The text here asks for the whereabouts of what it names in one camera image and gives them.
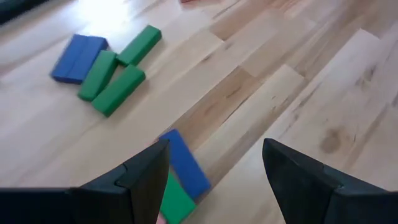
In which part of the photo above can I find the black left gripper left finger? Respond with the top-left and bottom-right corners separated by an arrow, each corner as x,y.
0,139 -> 171,224

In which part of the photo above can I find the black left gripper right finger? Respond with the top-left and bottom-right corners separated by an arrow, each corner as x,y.
262,139 -> 398,224

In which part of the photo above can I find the green rectangular block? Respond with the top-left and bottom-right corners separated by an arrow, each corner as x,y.
116,24 -> 162,67
159,172 -> 197,224
92,64 -> 146,118
77,50 -> 118,102

